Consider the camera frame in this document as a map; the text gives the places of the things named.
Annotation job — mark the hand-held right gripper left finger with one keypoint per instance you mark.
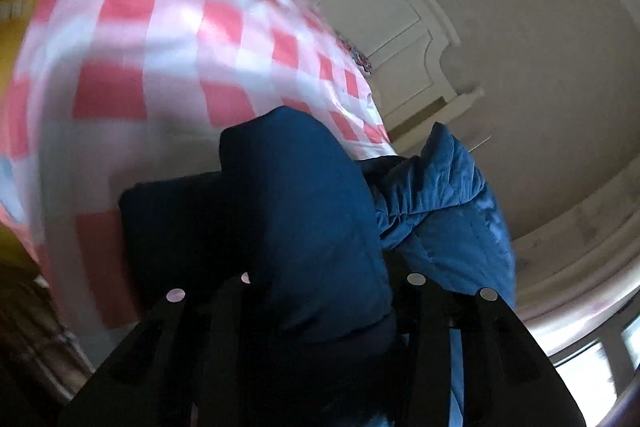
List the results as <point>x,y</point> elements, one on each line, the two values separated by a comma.
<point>165,357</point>

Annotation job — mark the window with dark frame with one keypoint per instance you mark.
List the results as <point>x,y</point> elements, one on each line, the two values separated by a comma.
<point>595,357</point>

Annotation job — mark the red white checkered blanket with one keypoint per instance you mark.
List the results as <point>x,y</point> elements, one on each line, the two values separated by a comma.
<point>150,57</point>

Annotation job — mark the floral patterned cloth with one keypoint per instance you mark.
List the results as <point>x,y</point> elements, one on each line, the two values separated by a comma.
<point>361,56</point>

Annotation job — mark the brown wooden furniture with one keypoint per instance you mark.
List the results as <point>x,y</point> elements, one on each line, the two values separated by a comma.
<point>35,332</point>

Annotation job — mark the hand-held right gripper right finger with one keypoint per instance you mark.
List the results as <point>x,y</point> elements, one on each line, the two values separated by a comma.
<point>450,347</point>

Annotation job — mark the blue padded jacket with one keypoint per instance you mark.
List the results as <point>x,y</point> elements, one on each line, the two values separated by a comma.
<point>300,207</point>

